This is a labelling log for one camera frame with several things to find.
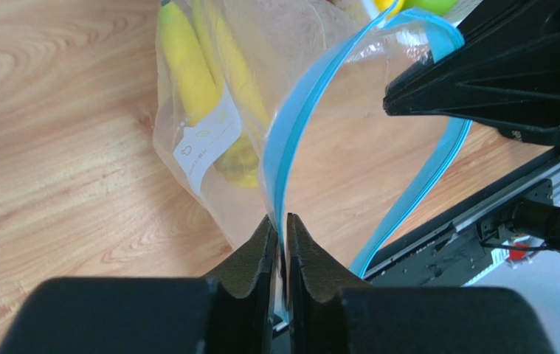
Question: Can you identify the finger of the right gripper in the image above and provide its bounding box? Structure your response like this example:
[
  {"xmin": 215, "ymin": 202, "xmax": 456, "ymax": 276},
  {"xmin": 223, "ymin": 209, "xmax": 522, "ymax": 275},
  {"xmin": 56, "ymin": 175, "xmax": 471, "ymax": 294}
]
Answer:
[{"xmin": 383, "ymin": 1, "xmax": 560, "ymax": 146}]

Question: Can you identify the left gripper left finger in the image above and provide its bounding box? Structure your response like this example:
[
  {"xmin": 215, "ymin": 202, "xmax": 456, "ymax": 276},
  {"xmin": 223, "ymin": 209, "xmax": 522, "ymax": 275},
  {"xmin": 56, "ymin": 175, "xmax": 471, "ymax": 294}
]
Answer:
[{"xmin": 0, "ymin": 218, "xmax": 278, "ymax": 353}]

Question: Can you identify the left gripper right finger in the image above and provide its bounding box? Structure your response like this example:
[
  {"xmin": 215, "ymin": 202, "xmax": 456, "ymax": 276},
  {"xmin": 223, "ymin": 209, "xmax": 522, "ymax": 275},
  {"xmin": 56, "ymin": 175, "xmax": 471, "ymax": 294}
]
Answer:
[{"xmin": 285, "ymin": 213, "xmax": 554, "ymax": 353}]

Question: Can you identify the green lime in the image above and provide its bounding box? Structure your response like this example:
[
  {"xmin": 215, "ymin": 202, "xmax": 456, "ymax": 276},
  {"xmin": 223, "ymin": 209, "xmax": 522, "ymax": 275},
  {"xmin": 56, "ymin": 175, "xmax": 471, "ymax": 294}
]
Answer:
[{"xmin": 402, "ymin": 0, "xmax": 458, "ymax": 16}]

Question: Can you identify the clear zip top bag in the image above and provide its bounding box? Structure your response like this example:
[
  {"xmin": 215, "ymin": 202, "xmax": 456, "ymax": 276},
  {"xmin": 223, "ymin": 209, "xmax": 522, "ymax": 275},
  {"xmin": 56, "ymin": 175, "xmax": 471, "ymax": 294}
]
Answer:
[{"xmin": 153, "ymin": 1, "xmax": 471, "ymax": 320}]

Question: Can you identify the yellow banana bunch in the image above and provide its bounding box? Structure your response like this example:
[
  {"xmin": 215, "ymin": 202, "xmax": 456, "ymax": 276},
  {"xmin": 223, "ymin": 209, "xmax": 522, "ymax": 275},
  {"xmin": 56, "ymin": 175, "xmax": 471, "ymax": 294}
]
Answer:
[{"xmin": 158, "ymin": 1, "xmax": 270, "ymax": 188}]

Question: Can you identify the yellow lemon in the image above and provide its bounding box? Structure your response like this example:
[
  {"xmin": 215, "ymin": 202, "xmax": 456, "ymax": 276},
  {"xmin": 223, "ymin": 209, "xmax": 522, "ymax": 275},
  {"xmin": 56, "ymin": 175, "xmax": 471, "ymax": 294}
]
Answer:
[{"xmin": 373, "ymin": 0, "xmax": 405, "ymax": 15}]

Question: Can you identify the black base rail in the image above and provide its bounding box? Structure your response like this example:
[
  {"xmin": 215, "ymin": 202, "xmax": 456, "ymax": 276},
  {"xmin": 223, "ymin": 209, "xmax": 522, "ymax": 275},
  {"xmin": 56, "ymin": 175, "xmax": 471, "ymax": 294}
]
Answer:
[{"xmin": 364, "ymin": 149, "xmax": 560, "ymax": 287}]

